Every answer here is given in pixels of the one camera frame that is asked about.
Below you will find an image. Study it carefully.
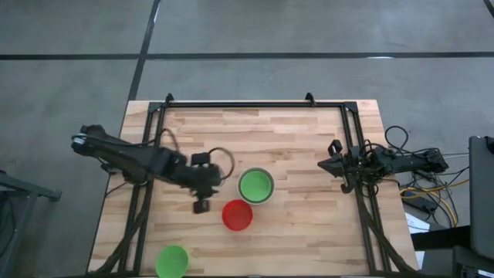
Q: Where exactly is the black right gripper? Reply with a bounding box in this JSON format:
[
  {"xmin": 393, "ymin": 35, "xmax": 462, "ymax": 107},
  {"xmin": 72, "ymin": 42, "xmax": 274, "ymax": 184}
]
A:
[{"xmin": 318, "ymin": 139, "xmax": 366, "ymax": 195}]

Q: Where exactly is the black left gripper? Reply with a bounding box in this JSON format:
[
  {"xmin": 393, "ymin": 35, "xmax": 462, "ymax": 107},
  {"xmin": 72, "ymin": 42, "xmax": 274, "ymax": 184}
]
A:
[{"xmin": 180, "ymin": 151, "xmax": 225, "ymax": 215}]

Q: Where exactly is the red plastic cup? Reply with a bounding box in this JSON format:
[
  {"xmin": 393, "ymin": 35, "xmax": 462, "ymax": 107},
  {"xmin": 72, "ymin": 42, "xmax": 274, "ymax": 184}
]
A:
[{"xmin": 222, "ymin": 198, "xmax": 255, "ymax": 232}]

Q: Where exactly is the green bowl with metal rim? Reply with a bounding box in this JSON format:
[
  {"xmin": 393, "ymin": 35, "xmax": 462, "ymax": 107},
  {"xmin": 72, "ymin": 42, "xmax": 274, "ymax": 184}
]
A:
[{"xmin": 236, "ymin": 167, "xmax": 276, "ymax": 205}]

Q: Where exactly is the black power adapter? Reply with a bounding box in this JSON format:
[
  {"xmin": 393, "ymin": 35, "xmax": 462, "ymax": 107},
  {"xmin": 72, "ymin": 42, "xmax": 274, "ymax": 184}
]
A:
[{"xmin": 404, "ymin": 195, "xmax": 438, "ymax": 214}]

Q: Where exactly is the white paper sheet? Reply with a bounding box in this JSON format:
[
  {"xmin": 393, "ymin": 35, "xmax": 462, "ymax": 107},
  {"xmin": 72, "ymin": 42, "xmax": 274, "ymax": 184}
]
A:
[{"xmin": 404, "ymin": 213, "xmax": 426, "ymax": 236}]

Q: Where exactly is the dark grey equipment case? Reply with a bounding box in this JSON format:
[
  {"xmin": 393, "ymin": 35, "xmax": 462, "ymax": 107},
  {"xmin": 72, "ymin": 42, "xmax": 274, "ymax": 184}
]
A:
[{"xmin": 468, "ymin": 134, "xmax": 494, "ymax": 260}]

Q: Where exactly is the dark grey metal stand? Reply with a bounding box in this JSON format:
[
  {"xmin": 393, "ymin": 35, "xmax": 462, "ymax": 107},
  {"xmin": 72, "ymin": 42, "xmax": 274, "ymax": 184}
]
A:
[{"xmin": 0, "ymin": 168, "xmax": 63, "ymax": 271}]

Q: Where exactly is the black left camera cable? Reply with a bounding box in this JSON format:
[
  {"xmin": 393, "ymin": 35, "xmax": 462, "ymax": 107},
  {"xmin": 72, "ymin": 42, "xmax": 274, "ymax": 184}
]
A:
[{"xmin": 210, "ymin": 147, "xmax": 235, "ymax": 181}]

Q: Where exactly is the black aluminium rig frame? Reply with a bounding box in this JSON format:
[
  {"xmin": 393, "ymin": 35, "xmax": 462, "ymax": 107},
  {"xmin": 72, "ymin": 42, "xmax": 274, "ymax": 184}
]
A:
[{"xmin": 87, "ymin": 92, "xmax": 421, "ymax": 277}]

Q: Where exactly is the yellow cable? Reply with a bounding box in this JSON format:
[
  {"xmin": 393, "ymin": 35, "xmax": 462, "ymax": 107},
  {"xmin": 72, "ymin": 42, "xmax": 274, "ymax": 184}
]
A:
[{"xmin": 399, "ymin": 178, "xmax": 471, "ymax": 229}]

